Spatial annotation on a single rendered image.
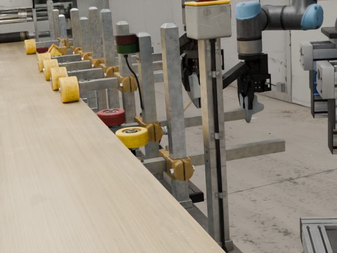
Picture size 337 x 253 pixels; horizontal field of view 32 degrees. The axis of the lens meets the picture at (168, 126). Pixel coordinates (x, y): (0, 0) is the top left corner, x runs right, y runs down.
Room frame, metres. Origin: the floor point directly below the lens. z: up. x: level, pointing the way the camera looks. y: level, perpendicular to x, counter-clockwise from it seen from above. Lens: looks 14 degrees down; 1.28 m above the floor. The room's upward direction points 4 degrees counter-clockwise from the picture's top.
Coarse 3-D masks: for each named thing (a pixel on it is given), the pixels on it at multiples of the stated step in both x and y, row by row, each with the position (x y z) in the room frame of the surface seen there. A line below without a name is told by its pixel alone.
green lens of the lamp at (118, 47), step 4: (136, 44) 1.64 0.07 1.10; (116, 48) 1.65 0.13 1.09; (120, 48) 1.63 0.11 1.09; (124, 48) 1.62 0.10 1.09; (128, 48) 1.62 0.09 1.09; (132, 48) 1.63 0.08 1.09; (136, 48) 1.64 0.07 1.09; (120, 52) 1.63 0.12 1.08; (124, 52) 1.62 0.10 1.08; (128, 52) 1.62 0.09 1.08; (132, 52) 1.63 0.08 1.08
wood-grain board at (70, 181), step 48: (0, 48) 3.76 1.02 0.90; (0, 96) 2.07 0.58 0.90; (48, 96) 2.01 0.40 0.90; (0, 144) 1.42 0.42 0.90; (48, 144) 1.39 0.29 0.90; (96, 144) 1.36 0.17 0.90; (0, 192) 1.06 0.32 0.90; (48, 192) 1.05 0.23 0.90; (96, 192) 1.03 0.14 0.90; (144, 192) 1.01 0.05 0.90; (0, 240) 0.84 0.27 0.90; (48, 240) 0.83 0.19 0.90; (96, 240) 0.82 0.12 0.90; (144, 240) 0.81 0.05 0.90; (192, 240) 0.80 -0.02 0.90
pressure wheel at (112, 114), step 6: (114, 108) 1.71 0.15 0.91; (102, 114) 1.64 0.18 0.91; (108, 114) 1.64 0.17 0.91; (114, 114) 1.64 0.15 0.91; (120, 114) 1.65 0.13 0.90; (102, 120) 1.64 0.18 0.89; (108, 120) 1.64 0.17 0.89; (114, 120) 1.64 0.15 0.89; (120, 120) 1.65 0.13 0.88; (108, 126) 1.67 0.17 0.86; (114, 126) 1.67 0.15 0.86
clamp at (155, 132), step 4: (136, 116) 1.74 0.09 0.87; (136, 120) 1.71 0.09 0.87; (140, 120) 1.69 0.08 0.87; (140, 124) 1.67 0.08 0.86; (144, 124) 1.64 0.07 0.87; (148, 124) 1.64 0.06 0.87; (152, 124) 1.63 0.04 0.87; (156, 124) 1.63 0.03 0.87; (148, 128) 1.62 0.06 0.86; (152, 128) 1.62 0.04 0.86; (156, 128) 1.62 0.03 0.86; (160, 128) 1.63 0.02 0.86; (148, 132) 1.62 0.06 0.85; (152, 132) 1.62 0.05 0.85; (156, 132) 1.62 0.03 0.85; (160, 132) 1.63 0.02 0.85; (148, 136) 1.62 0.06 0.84; (152, 136) 1.62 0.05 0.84; (156, 136) 1.62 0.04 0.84; (160, 136) 1.63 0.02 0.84; (148, 140) 1.64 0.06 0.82; (152, 140) 1.62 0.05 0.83; (156, 140) 1.62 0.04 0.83
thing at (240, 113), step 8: (224, 112) 1.76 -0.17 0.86; (232, 112) 1.77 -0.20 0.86; (240, 112) 1.77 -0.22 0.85; (160, 120) 1.71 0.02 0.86; (184, 120) 1.72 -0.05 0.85; (192, 120) 1.73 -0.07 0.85; (200, 120) 1.74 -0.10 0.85; (224, 120) 1.76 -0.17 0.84; (232, 120) 1.77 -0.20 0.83; (112, 128) 1.66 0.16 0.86; (120, 128) 1.67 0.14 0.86
